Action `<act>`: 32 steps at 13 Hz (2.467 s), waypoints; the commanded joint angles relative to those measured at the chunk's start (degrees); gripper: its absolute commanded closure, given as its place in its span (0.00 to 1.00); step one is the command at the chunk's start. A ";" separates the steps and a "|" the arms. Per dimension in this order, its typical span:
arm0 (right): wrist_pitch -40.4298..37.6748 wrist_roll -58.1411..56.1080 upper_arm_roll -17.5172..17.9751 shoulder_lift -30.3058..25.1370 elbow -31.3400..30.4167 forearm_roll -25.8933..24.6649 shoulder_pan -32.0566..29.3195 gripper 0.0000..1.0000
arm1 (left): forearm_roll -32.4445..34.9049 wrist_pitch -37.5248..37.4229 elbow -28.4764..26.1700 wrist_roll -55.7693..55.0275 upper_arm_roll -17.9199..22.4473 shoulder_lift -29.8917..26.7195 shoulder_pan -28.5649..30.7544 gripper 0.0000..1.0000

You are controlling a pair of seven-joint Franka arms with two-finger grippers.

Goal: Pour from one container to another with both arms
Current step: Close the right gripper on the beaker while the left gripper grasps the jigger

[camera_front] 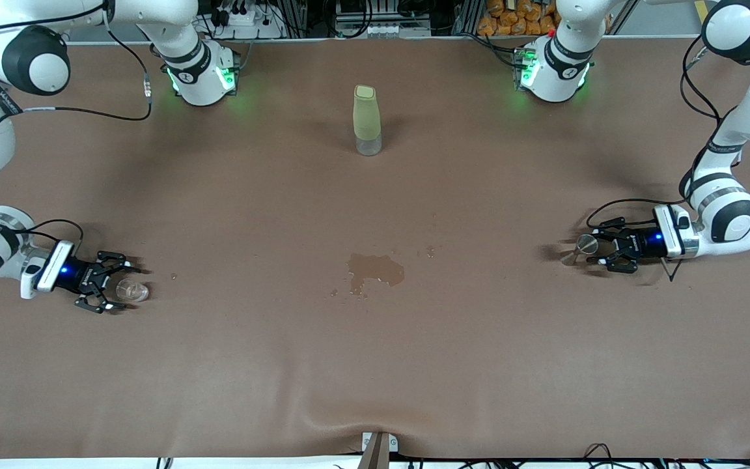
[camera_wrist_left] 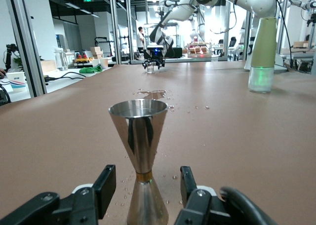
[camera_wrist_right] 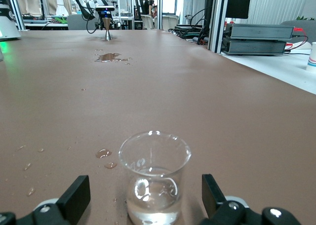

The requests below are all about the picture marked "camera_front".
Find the green bottle with clear base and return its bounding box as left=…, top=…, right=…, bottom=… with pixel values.
left=353, top=85, right=382, bottom=156

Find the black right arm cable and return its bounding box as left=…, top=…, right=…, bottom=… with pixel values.
left=0, top=3, right=153, bottom=251

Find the dark liquid spill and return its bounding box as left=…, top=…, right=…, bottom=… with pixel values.
left=348, top=253, right=406, bottom=298

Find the white power strip with plugs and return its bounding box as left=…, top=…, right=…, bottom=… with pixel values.
left=212, top=0, right=281, bottom=40

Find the black cable loop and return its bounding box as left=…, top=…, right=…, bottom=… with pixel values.
left=583, top=443, right=617, bottom=464

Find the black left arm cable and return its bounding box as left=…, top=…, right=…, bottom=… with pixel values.
left=585, top=36, right=750, bottom=282

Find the grey electronics box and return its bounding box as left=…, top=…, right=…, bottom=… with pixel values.
left=335, top=0, right=432, bottom=38

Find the metal table edge clamp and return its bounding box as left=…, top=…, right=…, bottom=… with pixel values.
left=360, top=431, right=400, bottom=469

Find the steel double-cone jigger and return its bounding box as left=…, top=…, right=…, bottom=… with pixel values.
left=561, top=234, right=600, bottom=266

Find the small clear glass cup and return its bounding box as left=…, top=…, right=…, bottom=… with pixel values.
left=115, top=277, right=150, bottom=303

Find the brown table mat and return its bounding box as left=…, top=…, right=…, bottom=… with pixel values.
left=0, top=36, right=750, bottom=460

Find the orange snack bag pile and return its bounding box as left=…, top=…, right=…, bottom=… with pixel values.
left=477, top=0, right=558, bottom=37

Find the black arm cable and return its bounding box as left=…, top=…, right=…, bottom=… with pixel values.
left=585, top=36, right=750, bottom=282
left=0, top=3, right=153, bottom=251

